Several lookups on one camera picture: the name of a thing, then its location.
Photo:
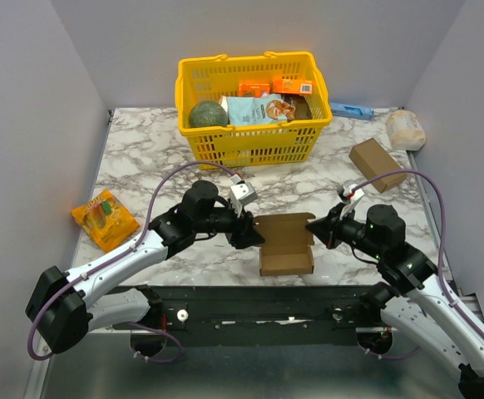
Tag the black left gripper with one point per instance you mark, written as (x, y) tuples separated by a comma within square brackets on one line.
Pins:
[(244, 234)]

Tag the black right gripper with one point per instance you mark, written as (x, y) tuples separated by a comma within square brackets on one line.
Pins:
[(330, 229)]

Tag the brown cardboard box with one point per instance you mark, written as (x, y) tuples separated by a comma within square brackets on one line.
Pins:
[(372, 160), (287, 248)]

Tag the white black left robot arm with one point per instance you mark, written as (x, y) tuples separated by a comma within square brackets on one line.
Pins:
[(65, 306)]

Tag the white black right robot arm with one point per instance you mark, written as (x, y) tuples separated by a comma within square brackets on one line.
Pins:
[(412, 297)]

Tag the folded brown cardboard box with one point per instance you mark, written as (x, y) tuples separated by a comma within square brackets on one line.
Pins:
[(372, 160)]

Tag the orange snack box right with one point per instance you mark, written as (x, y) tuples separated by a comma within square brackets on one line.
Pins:
[(292, 86)]

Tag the orange snack box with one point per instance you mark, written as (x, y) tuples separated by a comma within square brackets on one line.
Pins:
[(292, 86), (253, 89)]

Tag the orange snack box left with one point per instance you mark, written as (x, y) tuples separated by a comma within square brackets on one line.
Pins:
[(253, 89)]

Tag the dark brown snack packet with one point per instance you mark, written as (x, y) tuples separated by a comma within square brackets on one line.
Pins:
[(301, 109)]

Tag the blue tissue packet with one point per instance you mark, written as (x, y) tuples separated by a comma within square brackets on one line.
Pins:
[(351, 111)]

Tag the beige wrapped bread bag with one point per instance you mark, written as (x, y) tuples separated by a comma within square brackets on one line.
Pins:
[(404, 131)]

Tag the yellow plastic shopping basket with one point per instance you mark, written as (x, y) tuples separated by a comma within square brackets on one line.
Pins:
[(216, 78)]

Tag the green round melon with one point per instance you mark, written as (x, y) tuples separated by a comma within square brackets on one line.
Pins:
[(208, 114)]

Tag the light blue snack bag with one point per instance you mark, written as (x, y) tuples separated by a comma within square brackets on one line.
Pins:
[(250, 111)]

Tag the orange gummy candy bag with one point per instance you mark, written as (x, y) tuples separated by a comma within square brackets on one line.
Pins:
[(105, 220)]

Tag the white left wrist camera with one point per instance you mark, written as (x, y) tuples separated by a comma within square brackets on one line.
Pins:
[(241, 194)]

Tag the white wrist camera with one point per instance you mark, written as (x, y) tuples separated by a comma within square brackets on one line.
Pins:
[(241, 194), (349, 196)]

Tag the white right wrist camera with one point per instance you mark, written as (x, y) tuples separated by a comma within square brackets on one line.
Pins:
[(349, 196)]

